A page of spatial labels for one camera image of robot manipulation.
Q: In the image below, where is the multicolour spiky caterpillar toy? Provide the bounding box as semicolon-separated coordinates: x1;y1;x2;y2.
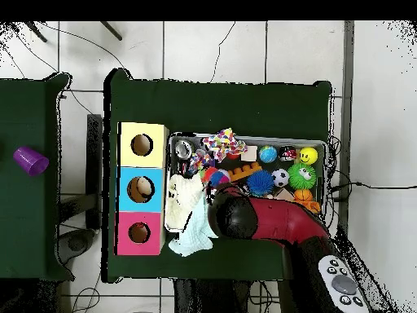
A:
200;166;231;188

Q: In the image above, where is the cream waffle cloth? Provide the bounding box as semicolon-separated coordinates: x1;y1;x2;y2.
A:
165;172;206;229

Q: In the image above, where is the light blue waffle cloth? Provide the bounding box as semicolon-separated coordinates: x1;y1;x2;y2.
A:
168;195;219;258

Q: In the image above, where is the wooden box with three holes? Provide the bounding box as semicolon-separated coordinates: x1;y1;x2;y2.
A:
115;121;170;256

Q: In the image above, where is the clear mesh bin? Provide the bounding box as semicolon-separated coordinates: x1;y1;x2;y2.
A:
164;131;328;240

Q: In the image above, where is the orange toy brick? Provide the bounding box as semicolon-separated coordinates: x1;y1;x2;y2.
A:
227;161;263;183

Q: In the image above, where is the large blue spiky ball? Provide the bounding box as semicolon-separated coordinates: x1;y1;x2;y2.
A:
246;170;275;196

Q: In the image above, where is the colourful spotted cloth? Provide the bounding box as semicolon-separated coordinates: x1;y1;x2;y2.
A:
201;127;248;163

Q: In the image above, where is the black and white soccer ball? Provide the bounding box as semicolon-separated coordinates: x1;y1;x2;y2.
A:
270;168;290;187

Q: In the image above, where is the blue globe ball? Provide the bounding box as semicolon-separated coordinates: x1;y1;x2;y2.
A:
258;145;279;164

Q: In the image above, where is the green googly-eyed puffer ball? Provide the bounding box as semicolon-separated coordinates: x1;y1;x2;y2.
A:
287;161;318;191

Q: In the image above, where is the dark green table cloth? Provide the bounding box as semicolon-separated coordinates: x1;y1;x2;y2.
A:
102;68;333;288

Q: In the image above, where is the yellow ball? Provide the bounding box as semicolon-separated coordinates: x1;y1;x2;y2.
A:
297;146;319;165

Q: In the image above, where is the grey floor base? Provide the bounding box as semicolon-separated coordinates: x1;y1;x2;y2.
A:
57;227;96;264

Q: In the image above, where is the black tripod leg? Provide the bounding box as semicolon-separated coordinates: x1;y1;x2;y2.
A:
24;20;48;43
99;20;123;42

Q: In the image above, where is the purple plastic cup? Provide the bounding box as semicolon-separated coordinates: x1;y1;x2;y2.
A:
13;145;50;177

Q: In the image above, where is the dark green side cloth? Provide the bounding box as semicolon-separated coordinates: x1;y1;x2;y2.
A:
0;73;74;281

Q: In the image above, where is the black power cable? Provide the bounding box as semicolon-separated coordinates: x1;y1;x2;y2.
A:
328;181;417;193

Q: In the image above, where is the black furniture frame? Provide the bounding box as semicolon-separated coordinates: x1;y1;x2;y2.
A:
58;113;104;231

